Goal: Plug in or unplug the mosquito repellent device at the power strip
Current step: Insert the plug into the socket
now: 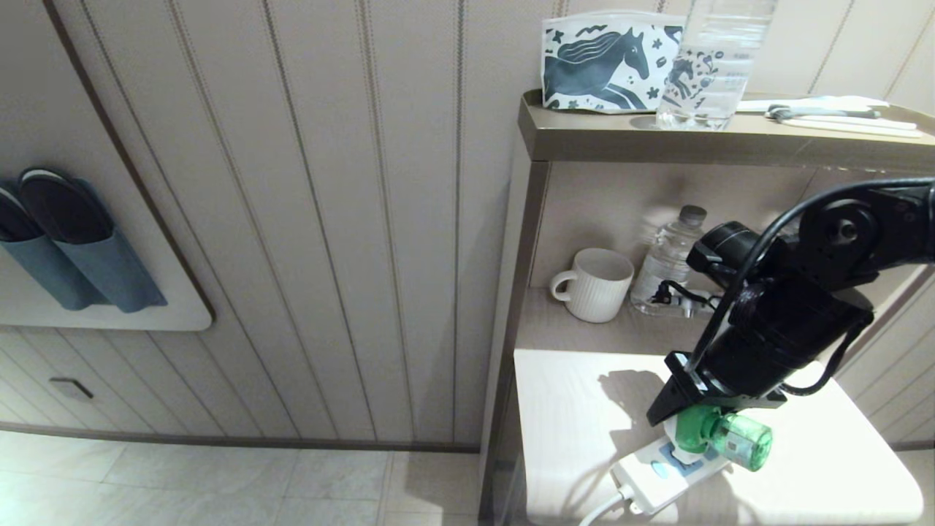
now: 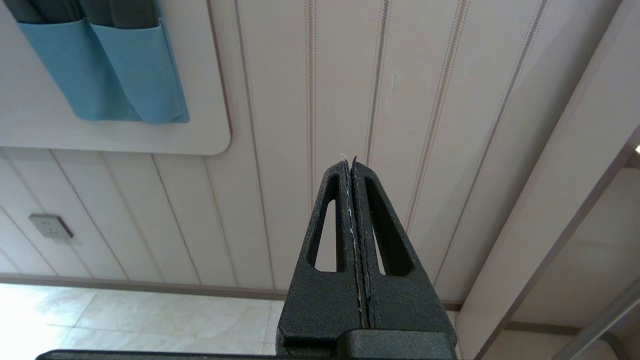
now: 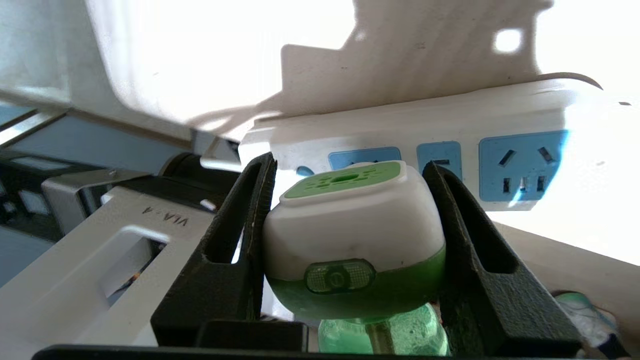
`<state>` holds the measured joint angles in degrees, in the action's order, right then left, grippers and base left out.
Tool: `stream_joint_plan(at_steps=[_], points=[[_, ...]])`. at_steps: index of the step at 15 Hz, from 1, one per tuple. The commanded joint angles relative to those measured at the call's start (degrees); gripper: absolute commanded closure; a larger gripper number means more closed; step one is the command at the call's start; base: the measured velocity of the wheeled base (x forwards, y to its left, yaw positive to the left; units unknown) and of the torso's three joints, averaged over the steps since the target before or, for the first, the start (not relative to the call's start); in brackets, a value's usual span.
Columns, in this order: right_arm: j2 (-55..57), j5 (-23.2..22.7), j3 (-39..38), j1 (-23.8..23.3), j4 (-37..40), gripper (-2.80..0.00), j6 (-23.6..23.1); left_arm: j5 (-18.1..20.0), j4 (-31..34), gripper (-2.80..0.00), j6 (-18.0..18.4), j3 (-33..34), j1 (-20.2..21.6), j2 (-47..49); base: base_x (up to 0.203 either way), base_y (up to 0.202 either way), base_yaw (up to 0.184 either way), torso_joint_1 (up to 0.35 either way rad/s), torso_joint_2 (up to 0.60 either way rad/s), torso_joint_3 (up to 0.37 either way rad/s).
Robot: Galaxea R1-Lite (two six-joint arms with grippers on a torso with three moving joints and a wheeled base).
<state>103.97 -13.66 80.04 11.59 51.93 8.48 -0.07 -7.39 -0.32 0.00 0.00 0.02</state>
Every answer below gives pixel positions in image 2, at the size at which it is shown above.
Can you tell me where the white wall panel board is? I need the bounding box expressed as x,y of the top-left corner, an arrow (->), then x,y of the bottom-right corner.
0,0 -> 232,156

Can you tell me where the blue fabric hanging organizer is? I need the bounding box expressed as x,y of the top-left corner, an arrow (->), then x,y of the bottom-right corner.
2,0 -> 191,125

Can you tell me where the white door frame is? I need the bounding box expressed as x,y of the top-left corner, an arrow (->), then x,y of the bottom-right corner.
456,0 -> 640,360

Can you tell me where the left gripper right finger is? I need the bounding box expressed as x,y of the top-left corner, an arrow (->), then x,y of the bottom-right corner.
350,156 -> 457,351

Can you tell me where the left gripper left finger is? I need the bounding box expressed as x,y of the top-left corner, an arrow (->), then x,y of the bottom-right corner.
276,159 -> 370,357

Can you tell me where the beige wall socket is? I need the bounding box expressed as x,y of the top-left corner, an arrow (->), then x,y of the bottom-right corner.
28,214 -> 74,240

